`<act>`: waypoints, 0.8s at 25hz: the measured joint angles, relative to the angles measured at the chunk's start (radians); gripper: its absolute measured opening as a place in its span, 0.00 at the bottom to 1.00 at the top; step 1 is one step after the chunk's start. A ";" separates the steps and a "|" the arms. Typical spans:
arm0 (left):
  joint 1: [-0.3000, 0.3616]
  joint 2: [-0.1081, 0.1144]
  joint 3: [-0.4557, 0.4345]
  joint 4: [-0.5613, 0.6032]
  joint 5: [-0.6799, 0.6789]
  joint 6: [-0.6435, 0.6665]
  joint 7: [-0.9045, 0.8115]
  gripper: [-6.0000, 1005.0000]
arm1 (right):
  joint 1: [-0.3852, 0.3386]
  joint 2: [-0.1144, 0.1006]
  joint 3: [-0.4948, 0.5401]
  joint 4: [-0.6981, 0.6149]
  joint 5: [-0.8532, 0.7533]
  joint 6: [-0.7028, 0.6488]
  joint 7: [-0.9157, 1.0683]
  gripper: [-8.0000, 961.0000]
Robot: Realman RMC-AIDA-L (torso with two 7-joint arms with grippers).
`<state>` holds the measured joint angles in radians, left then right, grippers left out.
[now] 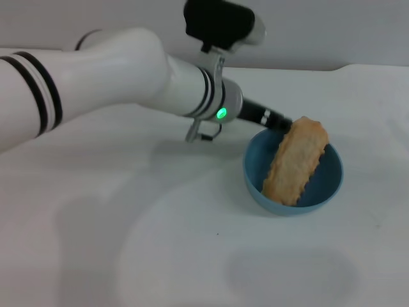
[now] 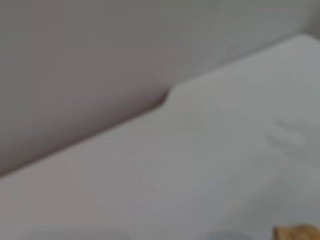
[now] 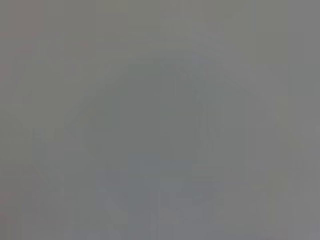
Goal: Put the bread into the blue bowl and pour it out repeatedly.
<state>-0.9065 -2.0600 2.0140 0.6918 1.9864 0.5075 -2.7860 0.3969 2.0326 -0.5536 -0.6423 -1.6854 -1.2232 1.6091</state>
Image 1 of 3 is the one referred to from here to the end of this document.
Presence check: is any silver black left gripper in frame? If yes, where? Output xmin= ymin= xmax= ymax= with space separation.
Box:
xmin=212 ymin=79 xmax=293 ymax=132

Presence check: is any orange ridged bread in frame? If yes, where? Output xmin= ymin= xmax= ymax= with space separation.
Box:
xmin=261 ymin=116 xmax=329 ymax=207

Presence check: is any blue bowl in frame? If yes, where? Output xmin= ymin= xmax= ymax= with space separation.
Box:
xmin=243 ymin=129 xmax=344 ymax=217

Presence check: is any black cable with metal plug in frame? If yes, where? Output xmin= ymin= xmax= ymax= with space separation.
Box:
xmin=185 ymin=120 xmax=224 ymax=143

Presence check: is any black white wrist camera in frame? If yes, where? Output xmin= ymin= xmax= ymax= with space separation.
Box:
xmin=184 ymin=0 xmax=267 ymax=79

